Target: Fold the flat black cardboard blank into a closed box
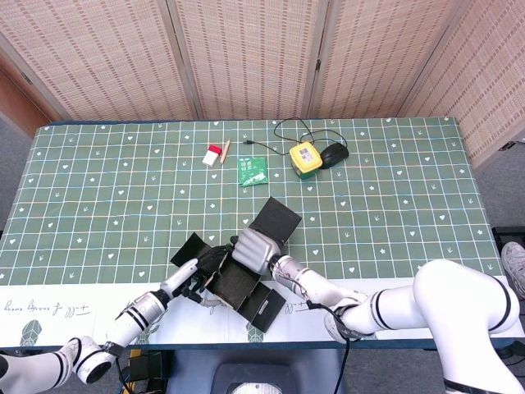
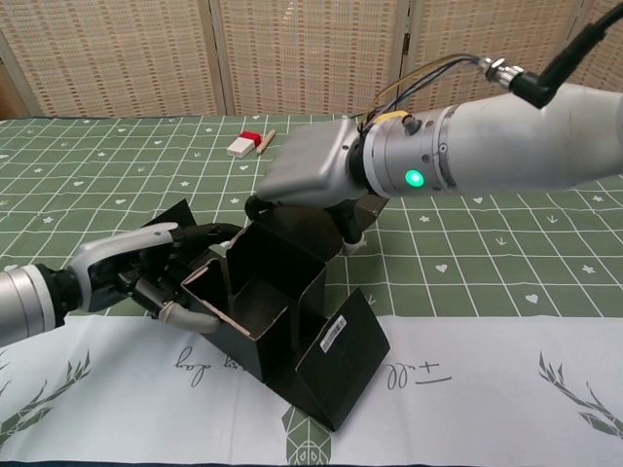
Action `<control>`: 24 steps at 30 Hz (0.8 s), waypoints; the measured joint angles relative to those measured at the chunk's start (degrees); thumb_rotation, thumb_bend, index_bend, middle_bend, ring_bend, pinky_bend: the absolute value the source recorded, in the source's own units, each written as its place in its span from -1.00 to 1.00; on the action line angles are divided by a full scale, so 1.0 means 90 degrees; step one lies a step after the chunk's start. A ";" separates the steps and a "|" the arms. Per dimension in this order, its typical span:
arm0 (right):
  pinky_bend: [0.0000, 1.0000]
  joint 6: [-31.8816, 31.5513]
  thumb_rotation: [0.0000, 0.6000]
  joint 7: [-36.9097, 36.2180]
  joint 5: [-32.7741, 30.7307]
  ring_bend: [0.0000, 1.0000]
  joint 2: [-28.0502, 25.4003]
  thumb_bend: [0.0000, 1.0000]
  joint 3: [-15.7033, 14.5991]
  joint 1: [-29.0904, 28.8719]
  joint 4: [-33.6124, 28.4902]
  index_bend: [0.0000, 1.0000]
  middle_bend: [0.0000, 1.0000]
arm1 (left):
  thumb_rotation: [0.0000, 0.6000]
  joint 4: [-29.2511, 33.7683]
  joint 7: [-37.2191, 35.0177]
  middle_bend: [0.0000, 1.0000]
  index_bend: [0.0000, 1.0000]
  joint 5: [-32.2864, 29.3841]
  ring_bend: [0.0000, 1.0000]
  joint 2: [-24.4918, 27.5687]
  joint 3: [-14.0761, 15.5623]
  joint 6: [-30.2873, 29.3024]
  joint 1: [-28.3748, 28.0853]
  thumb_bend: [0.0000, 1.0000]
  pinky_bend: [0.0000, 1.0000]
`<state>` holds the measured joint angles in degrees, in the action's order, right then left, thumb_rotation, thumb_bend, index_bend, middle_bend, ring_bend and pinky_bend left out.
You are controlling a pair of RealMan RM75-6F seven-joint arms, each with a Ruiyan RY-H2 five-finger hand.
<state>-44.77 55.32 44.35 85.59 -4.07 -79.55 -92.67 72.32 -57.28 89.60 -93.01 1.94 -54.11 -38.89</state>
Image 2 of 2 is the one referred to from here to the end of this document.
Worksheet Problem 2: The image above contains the bamboo folding screen panel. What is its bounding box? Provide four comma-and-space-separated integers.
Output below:
0, 0, 233, 118
396, 0, 598, 116
539, 0, 623, 116
208, 0, 415, 117

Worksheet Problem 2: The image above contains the green grid tablecloth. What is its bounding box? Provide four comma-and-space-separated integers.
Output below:
0, 111, 623, 463

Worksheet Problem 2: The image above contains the black paper box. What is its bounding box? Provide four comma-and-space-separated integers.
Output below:
139, 192, 392, 433

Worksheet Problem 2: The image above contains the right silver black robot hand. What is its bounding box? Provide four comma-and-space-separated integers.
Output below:
244, 118, 371, 253

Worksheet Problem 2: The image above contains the red white eraser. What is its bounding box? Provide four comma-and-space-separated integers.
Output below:
227, 129, 261, 158

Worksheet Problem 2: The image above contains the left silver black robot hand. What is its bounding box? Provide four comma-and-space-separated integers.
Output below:
65, 221, 244, 335

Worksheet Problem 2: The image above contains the wooden pencil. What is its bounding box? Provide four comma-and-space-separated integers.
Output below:
255, 128, 277, 156

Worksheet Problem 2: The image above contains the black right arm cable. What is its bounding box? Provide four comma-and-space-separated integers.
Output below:
372, 0, 623, 121

